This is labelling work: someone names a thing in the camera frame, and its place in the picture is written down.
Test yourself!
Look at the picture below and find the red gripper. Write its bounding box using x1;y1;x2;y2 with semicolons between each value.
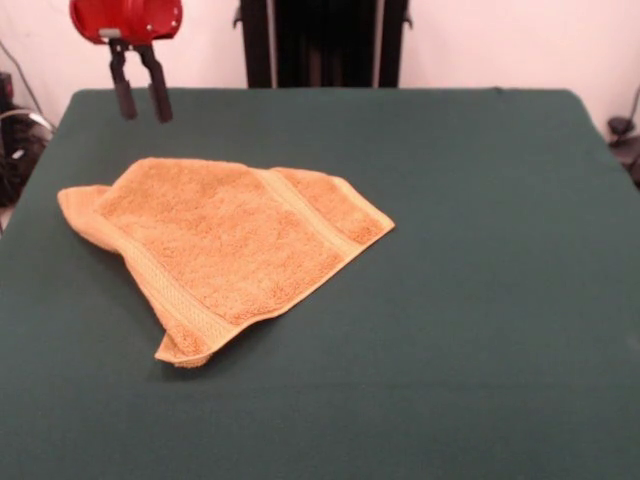
68;0;185;124

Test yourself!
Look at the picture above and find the orange terry towel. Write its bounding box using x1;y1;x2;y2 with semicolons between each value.
56;156;397;369

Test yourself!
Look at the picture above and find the black electronics pile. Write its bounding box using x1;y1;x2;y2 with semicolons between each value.
0;70;55;209

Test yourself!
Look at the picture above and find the dark green tablecloth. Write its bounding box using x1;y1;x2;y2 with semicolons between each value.
0;87;640;480

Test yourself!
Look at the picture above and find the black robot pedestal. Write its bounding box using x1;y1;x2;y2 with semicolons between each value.
232;0;414;90

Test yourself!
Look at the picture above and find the black clamp mount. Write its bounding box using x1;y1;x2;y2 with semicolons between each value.
607;115;640;191

